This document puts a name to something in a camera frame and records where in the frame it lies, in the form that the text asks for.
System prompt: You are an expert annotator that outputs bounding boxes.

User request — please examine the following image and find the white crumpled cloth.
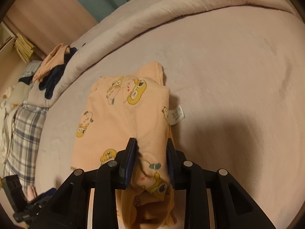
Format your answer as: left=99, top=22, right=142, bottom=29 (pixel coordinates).
left=0, top=85, right=24, bottom=162

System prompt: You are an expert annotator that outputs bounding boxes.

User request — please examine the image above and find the white wall shelf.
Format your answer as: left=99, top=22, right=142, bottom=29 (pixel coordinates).
left=0, top=22, right=15, bottom=61

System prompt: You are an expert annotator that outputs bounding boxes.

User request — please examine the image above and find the striped pillow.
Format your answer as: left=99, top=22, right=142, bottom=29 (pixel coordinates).
left=18, top=60, right=42, bottom=85

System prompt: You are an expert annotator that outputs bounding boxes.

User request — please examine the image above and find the orange duck print shirt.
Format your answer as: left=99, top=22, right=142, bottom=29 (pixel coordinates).
left=71, top=61, right=176, bottom=228

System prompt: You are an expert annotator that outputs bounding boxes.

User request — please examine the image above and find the grey folded duvet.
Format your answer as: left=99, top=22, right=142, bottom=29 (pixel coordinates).
left=27, top=0, right=296, bottom=108

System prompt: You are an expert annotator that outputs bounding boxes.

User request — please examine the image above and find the folded orange garment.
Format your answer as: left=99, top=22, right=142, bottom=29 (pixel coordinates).
left=32, top=43, right=70, bottom=83

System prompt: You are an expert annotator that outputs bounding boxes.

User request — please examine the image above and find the blue plaid blanket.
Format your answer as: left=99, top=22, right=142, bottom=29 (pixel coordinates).
left=4, top=103, right=48, bottom=193

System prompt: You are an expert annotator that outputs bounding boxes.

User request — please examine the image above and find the lilac bed sheet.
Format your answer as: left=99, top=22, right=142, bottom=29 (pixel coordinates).
left=35, top=6, right=304, bottom=228

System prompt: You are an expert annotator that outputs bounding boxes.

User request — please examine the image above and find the stack of yellow books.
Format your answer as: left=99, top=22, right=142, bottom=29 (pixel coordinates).
left=14, top=33, right=36, bottom=64

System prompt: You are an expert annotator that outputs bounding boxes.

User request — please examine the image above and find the pink curtain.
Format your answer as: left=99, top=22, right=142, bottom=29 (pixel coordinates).
left=3, top=0, right=98, bottom=59

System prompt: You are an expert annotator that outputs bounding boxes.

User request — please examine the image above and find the person's left hand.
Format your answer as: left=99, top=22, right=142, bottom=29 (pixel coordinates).
left=27, top=185, right=38, bottom=201

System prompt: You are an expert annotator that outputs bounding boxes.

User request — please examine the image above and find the dark navy garment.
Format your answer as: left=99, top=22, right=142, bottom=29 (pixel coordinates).
left=39, top=47, right=78, bottom=100

